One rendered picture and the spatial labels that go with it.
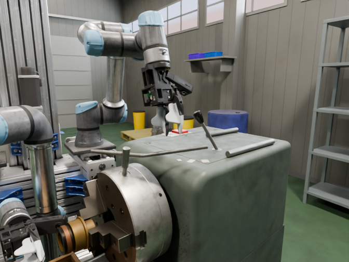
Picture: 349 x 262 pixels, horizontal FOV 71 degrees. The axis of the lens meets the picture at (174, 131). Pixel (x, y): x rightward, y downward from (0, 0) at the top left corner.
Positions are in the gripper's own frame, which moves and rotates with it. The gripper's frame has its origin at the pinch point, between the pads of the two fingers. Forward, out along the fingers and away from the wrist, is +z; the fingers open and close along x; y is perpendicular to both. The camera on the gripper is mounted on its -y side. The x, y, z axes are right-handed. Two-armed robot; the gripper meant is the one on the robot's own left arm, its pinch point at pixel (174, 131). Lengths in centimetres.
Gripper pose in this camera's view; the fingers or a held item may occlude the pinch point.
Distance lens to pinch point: 74.8
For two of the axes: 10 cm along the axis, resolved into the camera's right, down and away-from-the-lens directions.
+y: -7.5, 1.3, -6.4
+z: 1.6, 9.9, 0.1
